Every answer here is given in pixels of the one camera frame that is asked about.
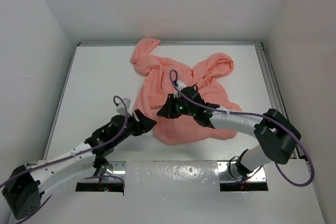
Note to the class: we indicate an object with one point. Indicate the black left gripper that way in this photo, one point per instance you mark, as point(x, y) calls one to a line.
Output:
point(143, 124)

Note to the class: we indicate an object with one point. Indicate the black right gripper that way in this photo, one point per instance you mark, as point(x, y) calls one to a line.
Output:
point(167, 110)

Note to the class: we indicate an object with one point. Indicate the salmon pink hooded jacket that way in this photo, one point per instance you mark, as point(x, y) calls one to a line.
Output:
point(157, 87)

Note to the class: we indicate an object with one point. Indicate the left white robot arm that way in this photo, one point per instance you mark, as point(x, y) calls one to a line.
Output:
point(29, 187)

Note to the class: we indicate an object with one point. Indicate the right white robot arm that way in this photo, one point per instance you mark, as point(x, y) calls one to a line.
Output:
point(274, 133)

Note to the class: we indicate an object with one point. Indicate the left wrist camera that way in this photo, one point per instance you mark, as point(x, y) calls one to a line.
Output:
point(123, 106)

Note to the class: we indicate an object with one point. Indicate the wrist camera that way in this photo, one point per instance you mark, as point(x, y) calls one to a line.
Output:
point(179, 85)
point(123, 106)

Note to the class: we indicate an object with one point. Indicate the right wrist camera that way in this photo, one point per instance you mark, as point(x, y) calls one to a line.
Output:
point(179, 85)

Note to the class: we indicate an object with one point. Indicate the metal base rail plate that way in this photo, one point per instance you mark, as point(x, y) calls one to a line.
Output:
point(226, 171)

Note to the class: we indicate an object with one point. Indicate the aluminium frame rail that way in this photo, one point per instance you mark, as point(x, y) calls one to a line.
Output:
point(104, 70)

